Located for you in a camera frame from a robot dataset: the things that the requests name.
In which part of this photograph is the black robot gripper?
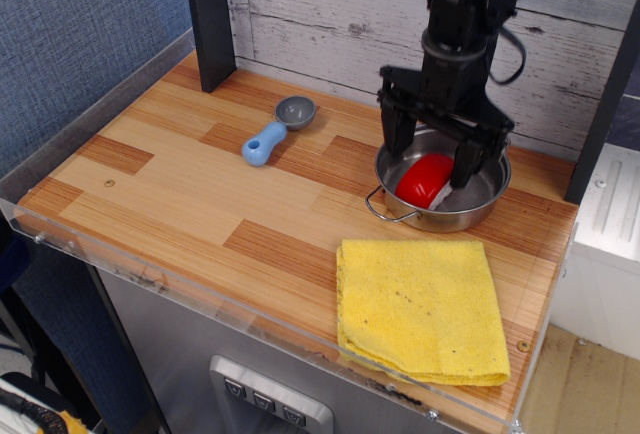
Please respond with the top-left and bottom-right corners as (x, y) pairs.
(378, 53), (514, 189)

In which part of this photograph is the red and white toy sushi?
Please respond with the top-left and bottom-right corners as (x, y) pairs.
(395, 153), (454, 210)

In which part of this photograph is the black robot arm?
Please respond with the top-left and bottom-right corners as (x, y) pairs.
(378, 0), (523, 189)

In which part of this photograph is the stainless steel pot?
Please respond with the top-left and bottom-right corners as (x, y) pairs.
(365, 125), (511, 233)

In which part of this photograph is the blue and grey toy scoop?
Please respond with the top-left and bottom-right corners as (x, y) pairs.
(241, 96), (317, 166)

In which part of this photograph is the yellow folded cloth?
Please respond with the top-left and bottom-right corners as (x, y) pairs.
(336, 239), (511, 387)

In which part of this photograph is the silver dispenser button panel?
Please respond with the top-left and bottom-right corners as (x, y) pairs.
(209, 354), (334, 433)

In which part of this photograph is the stainless steel toy fridge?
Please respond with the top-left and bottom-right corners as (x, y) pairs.
(94, 266), (451, 434)

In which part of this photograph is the clear acrylic front guard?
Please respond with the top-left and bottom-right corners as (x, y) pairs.
(1, 201), (521, 433)

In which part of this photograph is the yellow and black object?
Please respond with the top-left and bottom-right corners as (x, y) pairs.
(1, 389), (90, 434)

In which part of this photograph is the dark right vertical post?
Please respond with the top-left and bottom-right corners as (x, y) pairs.
(564, 0), (639, 205)

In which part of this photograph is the dark vertical post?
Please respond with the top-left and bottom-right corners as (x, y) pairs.
(564, 0), (639, 205)
(189, 0), (237, 93)

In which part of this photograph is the white aluminium frame block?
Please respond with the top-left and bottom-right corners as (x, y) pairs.
(550, 144), (639, 359)

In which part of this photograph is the dark left vertical post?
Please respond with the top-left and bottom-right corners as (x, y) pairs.
(189, 0), (237, 93)

